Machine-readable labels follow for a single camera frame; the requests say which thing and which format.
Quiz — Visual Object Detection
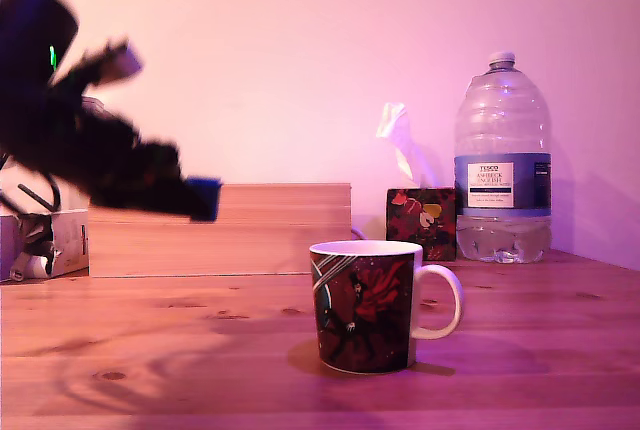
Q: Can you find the blue coffee capsule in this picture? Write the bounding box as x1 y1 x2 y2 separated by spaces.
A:
186 176 224 222

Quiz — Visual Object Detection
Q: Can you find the white cardboard box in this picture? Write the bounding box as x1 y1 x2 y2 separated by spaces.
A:
0 208 91 282

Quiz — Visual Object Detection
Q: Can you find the white paper tissue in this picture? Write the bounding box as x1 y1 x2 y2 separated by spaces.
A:
375 101 438 190

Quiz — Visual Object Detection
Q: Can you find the red floral tissue box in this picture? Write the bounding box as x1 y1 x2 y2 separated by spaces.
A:
385 186 458 262

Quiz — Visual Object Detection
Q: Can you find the large clear plastic water bottle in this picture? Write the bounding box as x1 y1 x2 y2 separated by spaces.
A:
453 51 554 265

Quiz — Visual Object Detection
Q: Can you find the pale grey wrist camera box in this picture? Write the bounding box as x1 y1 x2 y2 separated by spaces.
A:
63 38 145 90

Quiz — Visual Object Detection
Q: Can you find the red printed mug, white handle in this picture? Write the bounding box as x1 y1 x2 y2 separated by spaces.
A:
308 240 465 376

